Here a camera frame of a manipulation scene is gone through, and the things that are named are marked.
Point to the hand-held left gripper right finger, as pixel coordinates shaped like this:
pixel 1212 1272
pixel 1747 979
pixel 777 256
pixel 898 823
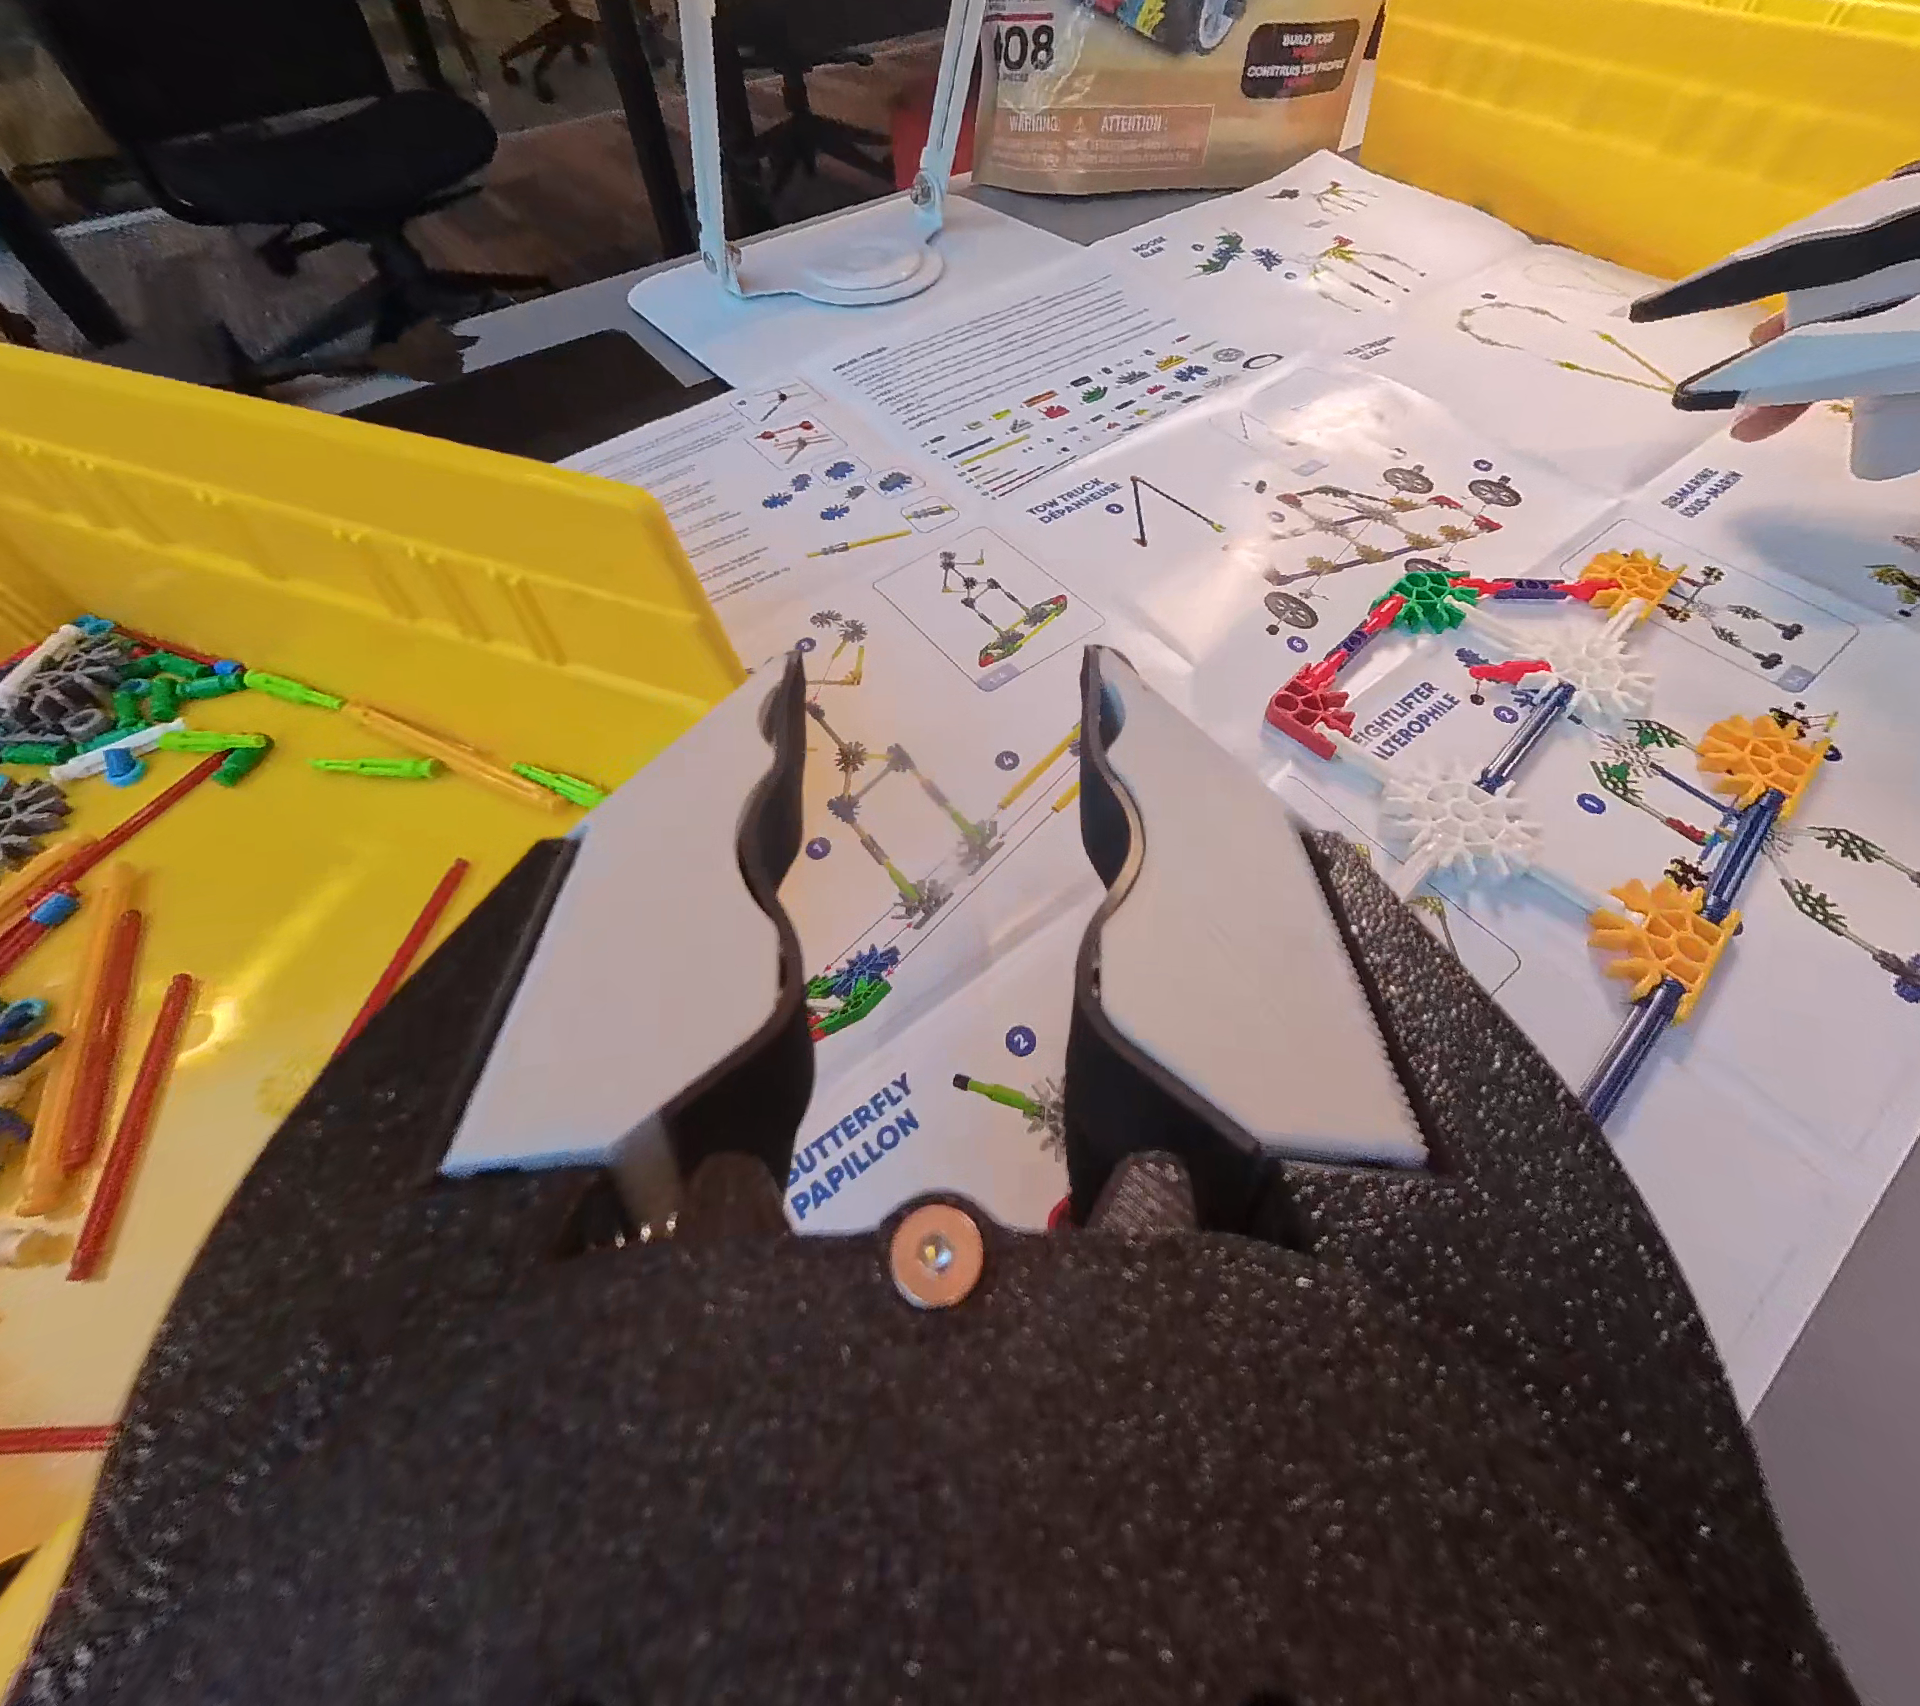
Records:
pixel 1246 986

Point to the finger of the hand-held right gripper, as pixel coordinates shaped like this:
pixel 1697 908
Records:
pixel 1831 243
pixel 1876 363

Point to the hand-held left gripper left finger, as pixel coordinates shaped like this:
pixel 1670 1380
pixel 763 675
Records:
pixel 630 986

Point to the colourful rod connector toy model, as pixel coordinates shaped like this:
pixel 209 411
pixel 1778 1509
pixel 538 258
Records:
pixel 1457 816

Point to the pile of toy rods and connectors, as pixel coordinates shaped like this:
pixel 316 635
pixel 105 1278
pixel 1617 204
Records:
pixel 121 746

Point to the person's right hand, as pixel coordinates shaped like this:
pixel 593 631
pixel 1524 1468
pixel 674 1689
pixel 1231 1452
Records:
pixel 1776 421

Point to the flat dark device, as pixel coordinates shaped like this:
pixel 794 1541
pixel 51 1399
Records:
pixel 541 397

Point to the toy building instruction sheet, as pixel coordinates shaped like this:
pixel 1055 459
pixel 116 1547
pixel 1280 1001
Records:
pixel 1051 386

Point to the white round disc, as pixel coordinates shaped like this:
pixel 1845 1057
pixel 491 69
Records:
pixel 840 282

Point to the black office chair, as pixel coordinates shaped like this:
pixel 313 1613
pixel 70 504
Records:
pixel 271 146

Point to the white stand frame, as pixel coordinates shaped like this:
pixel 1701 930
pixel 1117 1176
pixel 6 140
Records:
pixel 701 87

